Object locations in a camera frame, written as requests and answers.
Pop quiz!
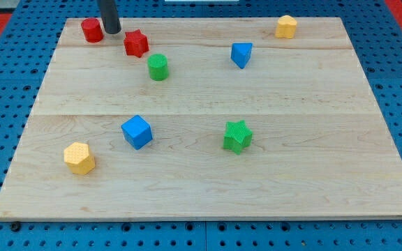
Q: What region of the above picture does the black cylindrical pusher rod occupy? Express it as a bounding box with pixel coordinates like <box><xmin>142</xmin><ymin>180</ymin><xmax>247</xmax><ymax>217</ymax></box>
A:
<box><xmin>97</xmin><ymin>0</ymin><xmax>121</xmax><ymax>34</ymax></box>

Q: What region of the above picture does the red star block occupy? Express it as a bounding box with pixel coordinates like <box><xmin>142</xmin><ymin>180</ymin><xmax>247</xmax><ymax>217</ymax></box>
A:
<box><xmin>124</xmin><ymin>29</ymin><xmax>149</xmax><ymax>58</ymax></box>

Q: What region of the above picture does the green star block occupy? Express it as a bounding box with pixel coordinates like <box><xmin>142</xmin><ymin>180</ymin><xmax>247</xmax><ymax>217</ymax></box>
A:
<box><xmin>223</xmin><ymin>120</ymin><xmax>253</xmax><ymax>155</ymax></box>

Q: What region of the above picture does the red cylinder block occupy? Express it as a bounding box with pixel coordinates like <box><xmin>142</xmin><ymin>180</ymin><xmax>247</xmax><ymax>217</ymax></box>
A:
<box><xmin>81</xmin><ymin>17</ymin><xmax>104</xmax><ymax>43</ymax></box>

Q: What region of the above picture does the green cylinder block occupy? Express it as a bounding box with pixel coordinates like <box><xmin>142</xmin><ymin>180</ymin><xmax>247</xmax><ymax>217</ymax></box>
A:
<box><xmin>147</xmin><ymin>54</ymin><xmax>169</xmax><ymax>81</ymax></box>

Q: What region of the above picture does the blue cube block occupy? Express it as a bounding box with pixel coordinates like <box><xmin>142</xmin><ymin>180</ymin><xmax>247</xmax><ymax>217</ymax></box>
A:
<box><xmin>121</xmin><ymin>115</ymin><xmax>153</xmax><ymax>150</ymax></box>

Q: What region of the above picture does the blue triangle block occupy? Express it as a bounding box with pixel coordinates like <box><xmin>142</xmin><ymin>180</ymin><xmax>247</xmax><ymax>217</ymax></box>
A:
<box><xmin>230</xmin><ymin>43</ymin><xmax>253</xmax><ymax>69</ymax></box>

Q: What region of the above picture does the wooden board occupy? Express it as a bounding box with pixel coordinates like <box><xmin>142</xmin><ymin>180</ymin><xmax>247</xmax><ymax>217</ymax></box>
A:
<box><xmin>0</xmin><ymin>17</ymin><xmax>402</xmax><ymax>222</ymax></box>

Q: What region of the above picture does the yellow hexagon block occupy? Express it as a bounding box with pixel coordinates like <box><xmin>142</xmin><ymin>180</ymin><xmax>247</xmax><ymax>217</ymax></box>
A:
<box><xmin>64</xmin><ymin>142</ymin><xmax>96</xmax><ymax>175</ymax></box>

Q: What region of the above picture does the yellow heart block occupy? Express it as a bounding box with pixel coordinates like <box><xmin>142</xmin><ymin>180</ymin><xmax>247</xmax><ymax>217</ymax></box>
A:
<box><xmin>274</xmin><ymin>15</ymin><xmax>297</xmax><ymax>39</ymax></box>

